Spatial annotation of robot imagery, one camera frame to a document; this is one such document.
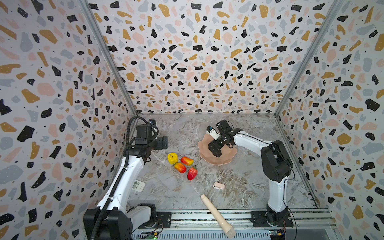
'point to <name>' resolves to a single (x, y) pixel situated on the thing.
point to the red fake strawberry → (192, 173)
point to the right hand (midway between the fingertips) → (211, 140)
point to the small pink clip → (219, 186)
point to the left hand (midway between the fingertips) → (156, 136)
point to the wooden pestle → (229, 230)
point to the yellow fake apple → (173, 158)
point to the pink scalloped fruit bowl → (227, 153)
